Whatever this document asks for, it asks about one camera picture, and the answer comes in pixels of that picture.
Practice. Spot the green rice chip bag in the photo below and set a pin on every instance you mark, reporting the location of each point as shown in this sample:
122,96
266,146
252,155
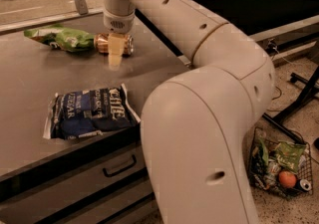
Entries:
62,38

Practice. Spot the black stand base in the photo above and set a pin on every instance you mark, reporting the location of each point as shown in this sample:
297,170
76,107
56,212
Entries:
308,93

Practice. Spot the red apple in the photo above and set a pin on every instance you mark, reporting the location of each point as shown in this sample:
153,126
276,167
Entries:
287,179

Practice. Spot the blue kettle chip bag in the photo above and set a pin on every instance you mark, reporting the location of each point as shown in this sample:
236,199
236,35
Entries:
89,113

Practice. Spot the orange soda can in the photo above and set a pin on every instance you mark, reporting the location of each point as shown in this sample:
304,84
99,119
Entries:
101,44

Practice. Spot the grey drawer with black handle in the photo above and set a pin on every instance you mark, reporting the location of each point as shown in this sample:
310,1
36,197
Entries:
81,187

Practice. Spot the green snack bag in basket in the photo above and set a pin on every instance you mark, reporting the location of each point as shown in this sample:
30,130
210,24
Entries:
288,155

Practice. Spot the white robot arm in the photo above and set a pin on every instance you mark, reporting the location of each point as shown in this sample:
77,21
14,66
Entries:
193,124

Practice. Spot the blue can in basket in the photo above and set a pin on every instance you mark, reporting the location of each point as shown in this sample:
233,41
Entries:
303,185

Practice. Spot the black wire basket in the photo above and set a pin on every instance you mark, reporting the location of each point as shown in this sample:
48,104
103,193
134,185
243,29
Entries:
280,167

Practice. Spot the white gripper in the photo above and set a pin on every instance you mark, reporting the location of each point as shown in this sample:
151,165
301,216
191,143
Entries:
119,23

